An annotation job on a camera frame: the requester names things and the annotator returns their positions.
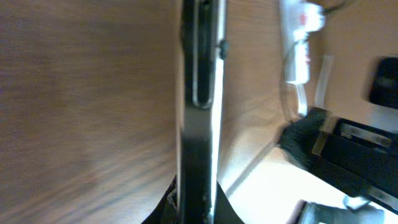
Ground white power strip cord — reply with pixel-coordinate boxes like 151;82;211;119
294;82;309;118

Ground black charging cable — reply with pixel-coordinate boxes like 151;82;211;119
223;0;355;197

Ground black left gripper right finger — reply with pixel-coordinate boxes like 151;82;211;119
214;183;244;224

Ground white power strip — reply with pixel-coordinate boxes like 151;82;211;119
279;0;325;85

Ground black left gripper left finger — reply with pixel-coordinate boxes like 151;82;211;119
142;176;178;224

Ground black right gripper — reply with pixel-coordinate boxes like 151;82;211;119
277;108;397;214

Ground black smartphone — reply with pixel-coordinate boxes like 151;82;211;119
177;0;229;223

